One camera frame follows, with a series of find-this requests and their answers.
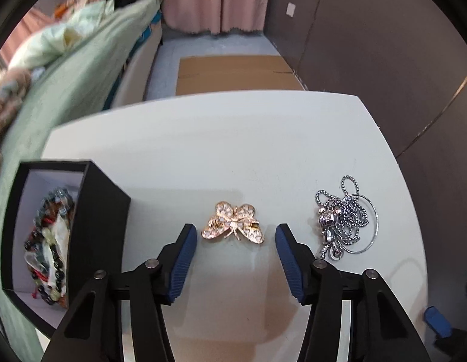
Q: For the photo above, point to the pink fluffy blanket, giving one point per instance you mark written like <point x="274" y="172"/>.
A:
<point x="7" y="98"/>

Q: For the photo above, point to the flattened brown cardboard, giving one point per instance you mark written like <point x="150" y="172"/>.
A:
<point x="237" y="75"/>

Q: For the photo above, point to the white wall switch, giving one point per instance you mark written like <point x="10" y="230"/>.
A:
<point x="291" y="9"/>

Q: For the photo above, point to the pile of stuffed toys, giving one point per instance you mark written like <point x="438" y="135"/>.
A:
<point x="67" y="5"/>

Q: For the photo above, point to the pale green duvet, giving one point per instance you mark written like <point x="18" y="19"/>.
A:
<point x="48" y="45"/>

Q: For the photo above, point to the beige bed base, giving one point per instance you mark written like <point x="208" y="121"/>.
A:
<point x="139" y="79"/>

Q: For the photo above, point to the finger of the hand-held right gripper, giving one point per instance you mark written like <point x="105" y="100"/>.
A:
<point x="437" y="320"/>

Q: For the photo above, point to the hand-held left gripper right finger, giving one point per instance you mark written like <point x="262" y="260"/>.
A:
<point x="290" y="267"/>

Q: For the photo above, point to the gold butterfly brooch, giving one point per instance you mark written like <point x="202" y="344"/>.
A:
<point x="222" y="226"/>

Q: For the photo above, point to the black square jewelry box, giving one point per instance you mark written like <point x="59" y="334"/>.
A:
<point x="101" y="211"/>

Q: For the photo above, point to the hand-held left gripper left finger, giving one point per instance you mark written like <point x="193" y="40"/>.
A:
<point x="180" y="264"/>

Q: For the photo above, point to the wide pink curtain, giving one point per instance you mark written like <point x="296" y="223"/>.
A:
<point x="218" y="0"/>

